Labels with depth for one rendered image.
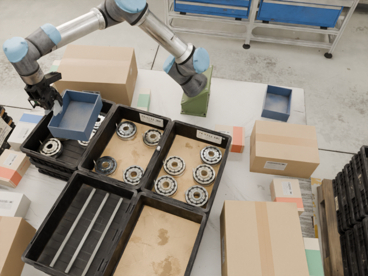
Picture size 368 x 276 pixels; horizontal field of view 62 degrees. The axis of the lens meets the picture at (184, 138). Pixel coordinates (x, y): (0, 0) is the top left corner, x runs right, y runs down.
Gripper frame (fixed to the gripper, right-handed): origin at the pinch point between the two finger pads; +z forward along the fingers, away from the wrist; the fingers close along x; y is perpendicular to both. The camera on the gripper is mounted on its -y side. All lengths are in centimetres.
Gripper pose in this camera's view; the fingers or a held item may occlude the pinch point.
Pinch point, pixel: (58, 110)
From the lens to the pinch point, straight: 138.8
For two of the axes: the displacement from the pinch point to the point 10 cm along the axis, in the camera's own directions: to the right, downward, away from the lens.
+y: -1.8, 8.1, -5.6
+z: 0.6, 5.8, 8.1
